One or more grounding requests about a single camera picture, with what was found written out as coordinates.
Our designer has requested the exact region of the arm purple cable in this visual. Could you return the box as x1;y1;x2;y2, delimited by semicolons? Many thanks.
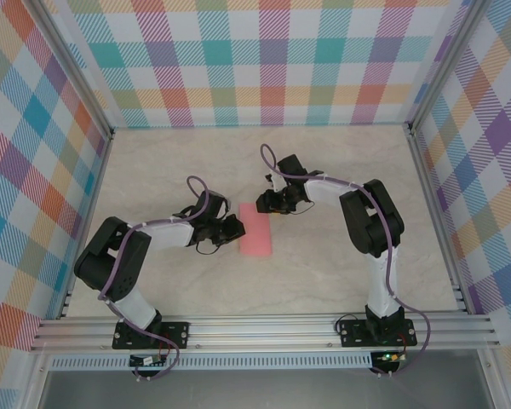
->
260;143;432;379
98;176;212;381

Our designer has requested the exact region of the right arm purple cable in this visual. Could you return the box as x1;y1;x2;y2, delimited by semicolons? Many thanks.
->
260;143;432;379

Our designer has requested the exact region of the perforated metal cable tray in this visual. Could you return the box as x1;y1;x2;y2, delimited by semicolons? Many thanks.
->
49;352;374;371

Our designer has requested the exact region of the grey metal panel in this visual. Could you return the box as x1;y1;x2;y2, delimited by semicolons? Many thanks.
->
37;369;493;409

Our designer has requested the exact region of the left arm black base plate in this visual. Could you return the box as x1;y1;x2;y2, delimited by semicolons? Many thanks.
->
112;321;191;351

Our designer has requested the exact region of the pink paper sheet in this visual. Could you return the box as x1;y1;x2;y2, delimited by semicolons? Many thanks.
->
238;202;274;257

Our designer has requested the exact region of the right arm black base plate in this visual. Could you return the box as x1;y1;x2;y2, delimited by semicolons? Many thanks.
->
338;319;418;349

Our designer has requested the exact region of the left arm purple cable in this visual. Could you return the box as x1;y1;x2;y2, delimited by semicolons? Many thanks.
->
98;176;212;381

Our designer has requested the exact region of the aluminium frame post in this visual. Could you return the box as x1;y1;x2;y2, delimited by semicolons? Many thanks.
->
27;0;116;141
406;0;489;135

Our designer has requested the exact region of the aluminium side rail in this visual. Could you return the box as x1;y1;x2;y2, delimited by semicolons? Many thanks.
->
58;130;116;320
406;123;470;315

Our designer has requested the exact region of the aluminium mounting rail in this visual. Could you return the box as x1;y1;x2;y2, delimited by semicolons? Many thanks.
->
29;314;502;353

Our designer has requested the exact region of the small circuit board green light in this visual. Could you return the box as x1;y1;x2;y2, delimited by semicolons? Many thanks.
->
376;351;409;364

